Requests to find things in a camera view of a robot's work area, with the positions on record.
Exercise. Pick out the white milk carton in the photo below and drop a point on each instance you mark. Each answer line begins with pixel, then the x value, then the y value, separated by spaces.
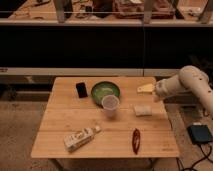
pixel 76 140

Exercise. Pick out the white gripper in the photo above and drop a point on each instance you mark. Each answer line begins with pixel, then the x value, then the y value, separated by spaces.
pixel 160 91

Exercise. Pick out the green bowl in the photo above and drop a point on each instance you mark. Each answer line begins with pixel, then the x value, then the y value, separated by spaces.
pixel 103 88

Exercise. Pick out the wooden table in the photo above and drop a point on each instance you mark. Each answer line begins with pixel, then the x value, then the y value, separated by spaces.
pixel 66 113

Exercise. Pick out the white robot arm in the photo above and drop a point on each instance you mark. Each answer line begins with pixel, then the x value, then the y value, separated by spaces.
pixel 189 78

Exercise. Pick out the black eraser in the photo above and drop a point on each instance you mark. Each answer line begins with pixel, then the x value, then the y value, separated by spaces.
pixel 81 90

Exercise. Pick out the clear plastic cup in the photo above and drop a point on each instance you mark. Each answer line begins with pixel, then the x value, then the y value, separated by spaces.
pixel 110 104

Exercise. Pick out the black box on floor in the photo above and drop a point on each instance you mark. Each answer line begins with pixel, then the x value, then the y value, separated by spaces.
pixel 199 134

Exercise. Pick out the red chili pepper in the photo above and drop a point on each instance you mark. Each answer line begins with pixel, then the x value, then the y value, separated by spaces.
pixel 136 141

